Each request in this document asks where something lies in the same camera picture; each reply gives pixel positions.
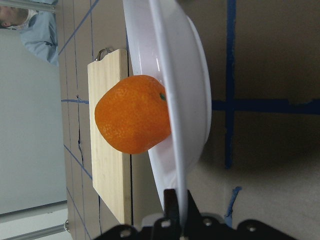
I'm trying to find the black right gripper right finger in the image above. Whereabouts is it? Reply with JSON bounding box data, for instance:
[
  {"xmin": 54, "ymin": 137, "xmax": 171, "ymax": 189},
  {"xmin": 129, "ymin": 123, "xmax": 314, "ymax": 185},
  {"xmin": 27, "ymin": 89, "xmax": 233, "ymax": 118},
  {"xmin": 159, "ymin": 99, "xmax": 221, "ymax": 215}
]
[{"xmin": 184, "ymin": 190, "xmax": 206, "ymax": 235}]

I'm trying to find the seated person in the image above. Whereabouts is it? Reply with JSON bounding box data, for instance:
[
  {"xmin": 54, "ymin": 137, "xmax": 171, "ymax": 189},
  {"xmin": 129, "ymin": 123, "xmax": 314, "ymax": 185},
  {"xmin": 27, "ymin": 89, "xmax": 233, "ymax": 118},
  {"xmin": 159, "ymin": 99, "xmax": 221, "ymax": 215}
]
[{"xmin": 0, "ymin": 5, "xmax": 59, "ymax": 67}]

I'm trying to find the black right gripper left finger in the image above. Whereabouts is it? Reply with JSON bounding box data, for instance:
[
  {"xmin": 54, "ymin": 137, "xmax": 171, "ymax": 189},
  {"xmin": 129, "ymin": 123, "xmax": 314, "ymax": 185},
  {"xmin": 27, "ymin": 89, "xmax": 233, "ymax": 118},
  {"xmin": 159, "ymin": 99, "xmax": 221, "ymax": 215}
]
[{"xmin": 152, "ymin": 189, "xmax": 181, "ymax": 240}]

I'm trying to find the brown paper table cover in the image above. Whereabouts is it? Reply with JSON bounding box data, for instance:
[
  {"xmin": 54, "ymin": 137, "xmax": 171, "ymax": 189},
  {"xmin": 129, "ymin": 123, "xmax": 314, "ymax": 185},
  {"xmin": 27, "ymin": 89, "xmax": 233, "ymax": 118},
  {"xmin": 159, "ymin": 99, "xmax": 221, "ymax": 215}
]
[{"xmin": 57, "ymin": 0, "xmax": 320, "ymax": 240}]

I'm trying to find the white round plate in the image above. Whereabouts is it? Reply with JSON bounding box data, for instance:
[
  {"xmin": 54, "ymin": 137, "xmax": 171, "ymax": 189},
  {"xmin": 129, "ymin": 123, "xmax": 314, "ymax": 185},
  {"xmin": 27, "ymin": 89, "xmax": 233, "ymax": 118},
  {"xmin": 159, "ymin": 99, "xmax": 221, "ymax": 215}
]
[{"xmin": 123, "ymin": 0, "xmax": 212, "ymax": 224}]

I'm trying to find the orange fruit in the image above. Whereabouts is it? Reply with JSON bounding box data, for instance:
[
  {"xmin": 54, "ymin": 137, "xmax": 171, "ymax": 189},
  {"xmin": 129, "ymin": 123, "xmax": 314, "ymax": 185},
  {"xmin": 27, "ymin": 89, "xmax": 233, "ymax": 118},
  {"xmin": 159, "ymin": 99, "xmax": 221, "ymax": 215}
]
[{"xmin": 94, "ymin": 75, "xmax": 171, "ymax": 154}]

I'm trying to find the bamboo cutting board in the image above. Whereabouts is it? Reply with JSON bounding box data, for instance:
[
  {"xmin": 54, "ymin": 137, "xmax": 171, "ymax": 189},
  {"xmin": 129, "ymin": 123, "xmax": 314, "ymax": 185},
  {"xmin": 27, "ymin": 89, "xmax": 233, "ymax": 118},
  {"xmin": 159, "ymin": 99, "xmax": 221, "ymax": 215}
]
[{"xmin": 87, "ymin": 48, "xmax": 132, "ymax": 224}]

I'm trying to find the aluminium frame post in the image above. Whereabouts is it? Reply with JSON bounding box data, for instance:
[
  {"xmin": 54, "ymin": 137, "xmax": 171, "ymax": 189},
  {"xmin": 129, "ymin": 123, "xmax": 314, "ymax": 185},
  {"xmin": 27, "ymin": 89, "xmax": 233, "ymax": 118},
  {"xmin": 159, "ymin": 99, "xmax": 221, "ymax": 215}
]
[{"xmin": 0, "ymin": 223, "xmax": 72, "ymax": 240}]

